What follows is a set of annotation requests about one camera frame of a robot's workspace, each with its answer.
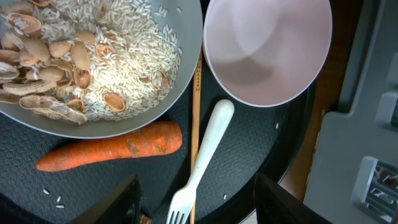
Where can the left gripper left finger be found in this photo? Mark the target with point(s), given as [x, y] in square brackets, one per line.
[122, 205]

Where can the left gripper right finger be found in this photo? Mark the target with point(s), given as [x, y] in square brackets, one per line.
[274, 205]

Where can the white plastic fork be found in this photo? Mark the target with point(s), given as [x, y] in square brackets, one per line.
[184, 199]

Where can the orange carrot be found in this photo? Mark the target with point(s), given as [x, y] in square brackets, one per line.
[156, 139]

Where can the pink bowl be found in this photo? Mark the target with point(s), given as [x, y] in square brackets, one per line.
[265, 53]

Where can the grey dishwasher rack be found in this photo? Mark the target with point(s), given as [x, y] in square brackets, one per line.
[354, 171]

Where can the brown food scrap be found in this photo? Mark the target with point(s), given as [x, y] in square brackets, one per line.
[144, 219]

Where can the round black tray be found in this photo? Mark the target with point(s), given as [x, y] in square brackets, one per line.
[255, 139]

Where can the wooden chopstick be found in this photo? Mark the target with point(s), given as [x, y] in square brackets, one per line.
[196, 100]

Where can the grey plate with rice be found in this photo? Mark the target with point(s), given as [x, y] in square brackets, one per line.
[95, 69]

